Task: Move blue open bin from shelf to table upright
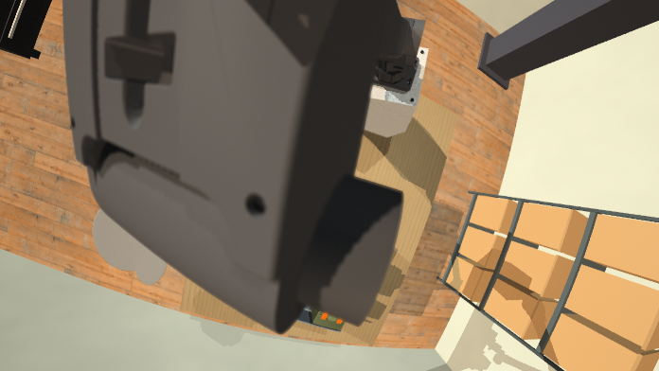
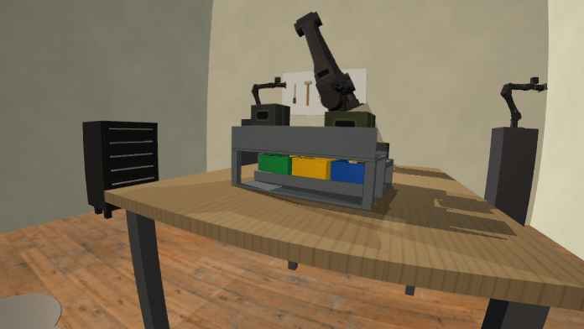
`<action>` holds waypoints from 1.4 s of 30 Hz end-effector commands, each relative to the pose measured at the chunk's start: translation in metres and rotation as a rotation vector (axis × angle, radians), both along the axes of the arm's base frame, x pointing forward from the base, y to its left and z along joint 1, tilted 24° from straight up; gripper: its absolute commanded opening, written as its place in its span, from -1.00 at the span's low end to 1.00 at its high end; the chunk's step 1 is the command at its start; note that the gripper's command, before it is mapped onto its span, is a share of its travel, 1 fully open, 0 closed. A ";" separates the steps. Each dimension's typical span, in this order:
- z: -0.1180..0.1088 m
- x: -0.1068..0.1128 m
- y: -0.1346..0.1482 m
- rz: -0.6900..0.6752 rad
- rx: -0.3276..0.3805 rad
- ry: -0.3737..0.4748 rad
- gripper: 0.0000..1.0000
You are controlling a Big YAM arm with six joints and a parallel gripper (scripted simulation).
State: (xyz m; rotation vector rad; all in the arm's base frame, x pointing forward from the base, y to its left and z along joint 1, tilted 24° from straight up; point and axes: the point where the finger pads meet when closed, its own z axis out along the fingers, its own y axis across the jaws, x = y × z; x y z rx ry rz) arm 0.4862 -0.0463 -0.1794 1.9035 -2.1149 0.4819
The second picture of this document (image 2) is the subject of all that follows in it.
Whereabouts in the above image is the olive green tool case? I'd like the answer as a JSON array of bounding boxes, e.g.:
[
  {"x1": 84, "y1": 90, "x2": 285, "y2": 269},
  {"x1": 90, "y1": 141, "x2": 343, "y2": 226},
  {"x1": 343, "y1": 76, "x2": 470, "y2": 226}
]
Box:
[{"x1": 325, "y1": 112, "x2": 376, "y2": 128}]

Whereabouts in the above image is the green open bin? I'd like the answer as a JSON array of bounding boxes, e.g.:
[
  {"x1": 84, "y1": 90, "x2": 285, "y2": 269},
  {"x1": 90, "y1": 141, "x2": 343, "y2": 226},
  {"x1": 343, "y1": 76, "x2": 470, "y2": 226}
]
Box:
[{"x1": 259, "y1": 154, "x2": 303, "y2": 175}]

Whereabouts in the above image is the blue bin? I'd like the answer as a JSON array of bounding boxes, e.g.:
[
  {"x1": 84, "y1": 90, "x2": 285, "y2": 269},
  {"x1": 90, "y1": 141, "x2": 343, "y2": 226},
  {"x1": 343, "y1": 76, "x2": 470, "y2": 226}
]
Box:
[{"x1": 330, "y1": 159, "x2": 365, "y2": 184}]

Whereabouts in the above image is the yellow open bin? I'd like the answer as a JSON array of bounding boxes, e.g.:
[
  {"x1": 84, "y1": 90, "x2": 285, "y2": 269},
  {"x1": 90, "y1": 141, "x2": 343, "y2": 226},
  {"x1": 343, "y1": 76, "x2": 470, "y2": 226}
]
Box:
[{"x1": 292, "y1": 156, "x2": 337, "y2": 180}]

